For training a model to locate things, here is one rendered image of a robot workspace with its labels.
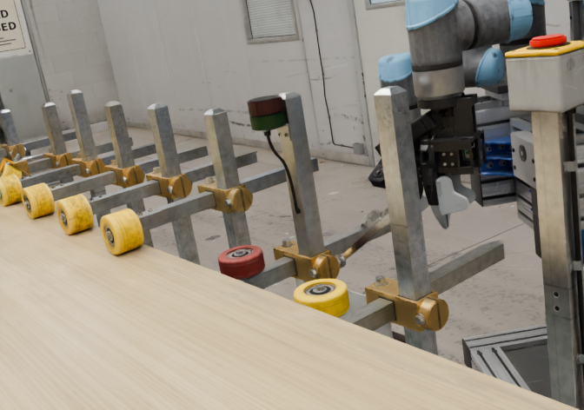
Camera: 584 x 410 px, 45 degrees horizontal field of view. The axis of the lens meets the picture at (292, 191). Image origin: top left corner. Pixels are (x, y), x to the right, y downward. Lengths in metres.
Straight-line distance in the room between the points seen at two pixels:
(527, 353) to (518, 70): 1.49
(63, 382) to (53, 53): 9.34
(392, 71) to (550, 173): 0.62
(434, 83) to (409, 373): 0.44
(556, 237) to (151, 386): 0.52
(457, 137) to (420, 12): 0.19
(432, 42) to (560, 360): 0.47
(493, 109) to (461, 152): 0.79
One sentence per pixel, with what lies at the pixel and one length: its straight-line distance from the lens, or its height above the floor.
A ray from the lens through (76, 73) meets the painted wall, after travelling 10.28.
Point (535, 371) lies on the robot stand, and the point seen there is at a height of 0.21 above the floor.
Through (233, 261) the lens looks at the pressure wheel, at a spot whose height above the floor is 0.91.
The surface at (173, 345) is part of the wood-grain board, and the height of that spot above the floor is 0.90.
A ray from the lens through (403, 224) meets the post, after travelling 1.07.
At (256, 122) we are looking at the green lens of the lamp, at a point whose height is 1.13.
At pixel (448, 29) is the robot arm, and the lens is 1.05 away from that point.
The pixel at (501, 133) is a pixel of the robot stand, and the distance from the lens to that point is 1.87.
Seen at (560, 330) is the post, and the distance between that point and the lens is 0.96.
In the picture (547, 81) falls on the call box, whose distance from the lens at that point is 0.83.
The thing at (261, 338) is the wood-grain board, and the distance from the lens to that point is 0.94.
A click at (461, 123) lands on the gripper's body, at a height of 1.10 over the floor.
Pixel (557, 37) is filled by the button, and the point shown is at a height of 1.23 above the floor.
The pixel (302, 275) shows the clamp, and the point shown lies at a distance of 1.30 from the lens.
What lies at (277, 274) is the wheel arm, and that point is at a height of 0.85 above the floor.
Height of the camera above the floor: 1.31
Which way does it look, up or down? 15 degrees down
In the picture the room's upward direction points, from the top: 9 degrees counter-clockwise
